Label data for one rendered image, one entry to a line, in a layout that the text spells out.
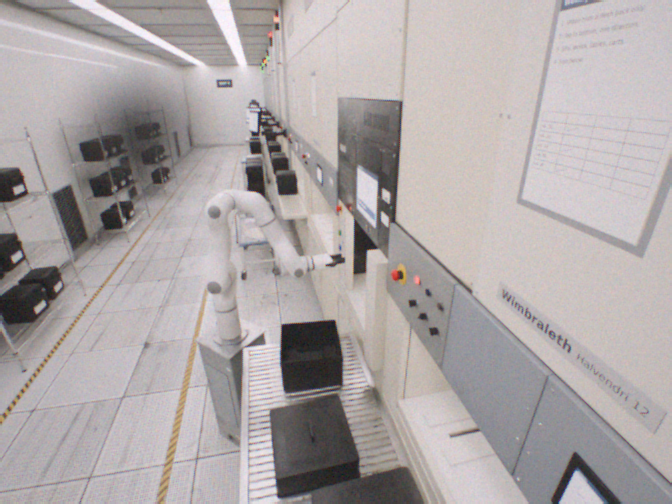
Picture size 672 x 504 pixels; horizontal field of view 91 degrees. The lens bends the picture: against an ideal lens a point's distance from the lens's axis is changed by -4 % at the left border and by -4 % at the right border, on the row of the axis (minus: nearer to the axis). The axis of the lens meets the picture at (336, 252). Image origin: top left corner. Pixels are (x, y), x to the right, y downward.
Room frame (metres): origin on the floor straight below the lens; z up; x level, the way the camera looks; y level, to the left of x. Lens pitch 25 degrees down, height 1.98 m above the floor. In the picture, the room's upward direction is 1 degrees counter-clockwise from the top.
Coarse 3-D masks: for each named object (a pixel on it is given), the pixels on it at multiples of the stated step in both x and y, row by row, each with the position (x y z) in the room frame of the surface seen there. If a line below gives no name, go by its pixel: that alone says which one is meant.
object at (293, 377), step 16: (288, 336) 1.40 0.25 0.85; (304, 336) 1.41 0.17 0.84; (320, 336) 1.42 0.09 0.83; (336, 336) 1.37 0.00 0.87; (288, 352) 1.38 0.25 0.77; (304, 352) 1.38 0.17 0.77; (320, 352) 1.38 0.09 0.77; (336, 352) 1.37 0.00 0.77; (288, 368) 1.13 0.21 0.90; (304, 368) 1.14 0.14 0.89; (320, 368) 1.15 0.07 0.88; (336, 368) 1.16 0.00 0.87; (288, 384) 1.13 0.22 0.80; (304, 384) 1.14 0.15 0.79; (320, 384) 1.15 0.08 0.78; (336, 384) 1.16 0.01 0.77
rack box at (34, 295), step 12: (12, 288) 2.59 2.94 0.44; (24, 288) 2.58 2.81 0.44; (36, 288) 2.61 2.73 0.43; (0, 300) 2.40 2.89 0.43; (12, 300) 2.41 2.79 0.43; (24, 300) 2.44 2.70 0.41; (36, 300) 2.54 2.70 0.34; (0, 312) 2.39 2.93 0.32; (12, 312) 2.41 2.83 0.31; (24, 312) 2.42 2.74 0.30; (36, 312) 2.50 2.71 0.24
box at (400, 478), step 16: (352, 480) 0.58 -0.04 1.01; (368, 480) 0.58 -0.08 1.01; (384, 480) 0.58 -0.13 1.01; (400, 480) 0.57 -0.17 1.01; (320, 496) 0.53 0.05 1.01; (336, 496) 0.53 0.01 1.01; (352, 496) 0.53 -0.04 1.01; (368, 496) 0.53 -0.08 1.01; (384, 496) 0.53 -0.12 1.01; (400, 496) 0.53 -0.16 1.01; (416, 496) 0.53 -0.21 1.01
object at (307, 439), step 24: (288, 408) 0.95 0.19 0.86; (312, 408) 0.95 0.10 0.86; (336, 408) 0.95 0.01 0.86; (288, 432) 0.84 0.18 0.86; (312, 432) 0.82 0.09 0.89; (336, 432) 0.84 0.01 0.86; (288, 456) 0.75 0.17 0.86; (312, 456) 0.75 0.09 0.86; (336, 456) 0.75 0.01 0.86; (288, 480) 0.68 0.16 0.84; (312, 480) 0.70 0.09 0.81; (336, 480) 0.72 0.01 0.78
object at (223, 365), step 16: (240, 320) 1.67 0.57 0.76; (208, 336) 1.52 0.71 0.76; (256, 336) 1.52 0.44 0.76; (208, 352) 1.45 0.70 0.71; (224, 352) 1.39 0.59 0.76; (240, 352) 1.42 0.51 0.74; (208, 368) 1.46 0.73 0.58; (224, 368) 1.39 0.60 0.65; (240, 368) 1.40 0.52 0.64; (208, 384) 1.49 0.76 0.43; (224, 384) 1.40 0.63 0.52; (240, 384) 1.39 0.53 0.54; (224, 400) 1.42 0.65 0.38; (240, 400) 1.37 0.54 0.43; (224, 416) 1.44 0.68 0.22; (240, 416) 1.36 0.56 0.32; (224, 432) 1.46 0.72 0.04
